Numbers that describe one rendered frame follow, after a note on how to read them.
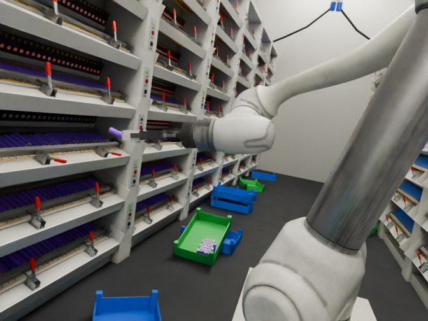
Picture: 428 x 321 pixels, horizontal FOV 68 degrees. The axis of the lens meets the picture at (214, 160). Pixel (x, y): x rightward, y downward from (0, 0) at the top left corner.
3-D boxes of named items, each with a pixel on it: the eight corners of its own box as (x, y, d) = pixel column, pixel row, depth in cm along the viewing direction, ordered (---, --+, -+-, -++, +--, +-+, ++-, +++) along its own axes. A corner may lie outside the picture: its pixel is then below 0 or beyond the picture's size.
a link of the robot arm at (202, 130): (211, 117, 82) (190, 118, 84) (211, 152, 83) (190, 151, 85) (221, 118, 91) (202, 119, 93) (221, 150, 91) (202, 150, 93)
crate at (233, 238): (240, 242, 183) (242, 229, 182) (231, 255, 164) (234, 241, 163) (192, 229, 192) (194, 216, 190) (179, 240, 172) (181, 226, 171)
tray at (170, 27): (203, 58, 190) (214, 37, 187) (155, 27, 132) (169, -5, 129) (176, 44, 194) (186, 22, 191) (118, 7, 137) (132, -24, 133)
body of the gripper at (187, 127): (202, 121, 92) (174, 122, 95) (192, 121, 84) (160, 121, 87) (202, 147, 93) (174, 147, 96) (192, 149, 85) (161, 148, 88)
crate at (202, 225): (212, 266, 149) (213, 253, 145) (174, 254, 155) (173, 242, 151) (230, 227, 174) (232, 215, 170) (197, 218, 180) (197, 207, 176)
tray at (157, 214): (180, 212, 203) (190, 194, 200) (128, 244, 146) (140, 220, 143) (155, 195, 208) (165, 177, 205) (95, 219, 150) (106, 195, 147)
